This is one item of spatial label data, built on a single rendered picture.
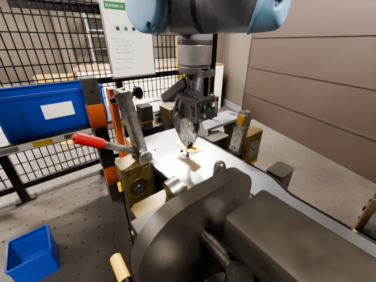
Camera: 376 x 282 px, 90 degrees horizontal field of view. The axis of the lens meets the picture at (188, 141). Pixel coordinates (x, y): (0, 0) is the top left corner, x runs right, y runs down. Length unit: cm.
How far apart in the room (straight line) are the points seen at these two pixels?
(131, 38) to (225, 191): 89
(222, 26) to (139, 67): 75
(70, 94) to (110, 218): 47
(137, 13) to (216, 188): 26
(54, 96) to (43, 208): 48
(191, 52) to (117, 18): 61
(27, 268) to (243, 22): 74
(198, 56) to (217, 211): 31
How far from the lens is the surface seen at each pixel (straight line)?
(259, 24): 27
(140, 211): 31
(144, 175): 46
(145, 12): 32
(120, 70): 97
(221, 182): 17
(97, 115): 70
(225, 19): 28
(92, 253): 76
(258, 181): 49
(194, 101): 41
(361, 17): 268
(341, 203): 104
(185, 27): 31
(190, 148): 52
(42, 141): 75
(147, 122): 76
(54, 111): 75
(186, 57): 42
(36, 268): 74
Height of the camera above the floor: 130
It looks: 28 degrees down
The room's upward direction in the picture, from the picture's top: straight up
